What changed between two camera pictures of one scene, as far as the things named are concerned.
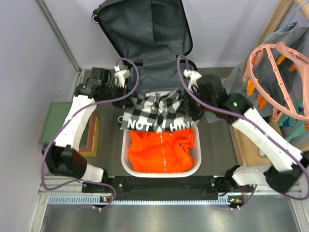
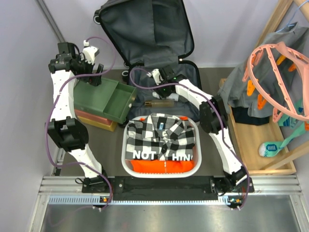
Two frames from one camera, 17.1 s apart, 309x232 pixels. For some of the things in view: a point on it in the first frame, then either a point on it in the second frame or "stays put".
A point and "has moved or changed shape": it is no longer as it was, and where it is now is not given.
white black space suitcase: x=150 y=36 stays put
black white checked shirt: x=160 y=111 → x=160 y=137
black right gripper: x=193 y=101 → x=163 y=90
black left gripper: x=119 y=97 → x=91 y=74
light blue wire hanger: x=288 y=25 stays put
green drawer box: x=53 y=115 has moved or changed shape
